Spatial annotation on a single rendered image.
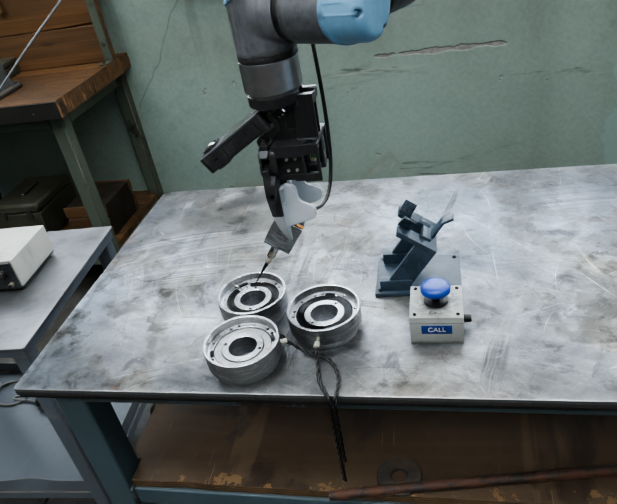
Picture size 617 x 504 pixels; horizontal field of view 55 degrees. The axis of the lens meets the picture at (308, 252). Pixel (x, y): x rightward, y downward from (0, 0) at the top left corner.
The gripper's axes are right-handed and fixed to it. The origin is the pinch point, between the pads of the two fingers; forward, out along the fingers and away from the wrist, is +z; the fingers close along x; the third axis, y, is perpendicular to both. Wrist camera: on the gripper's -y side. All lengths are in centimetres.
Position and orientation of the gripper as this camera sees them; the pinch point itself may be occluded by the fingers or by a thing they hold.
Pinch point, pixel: (286, 226)
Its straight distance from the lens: 86.6
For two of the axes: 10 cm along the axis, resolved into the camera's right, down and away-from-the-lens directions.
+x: 1.6, -5.6, 8.2
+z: 1.6, 8.3, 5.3
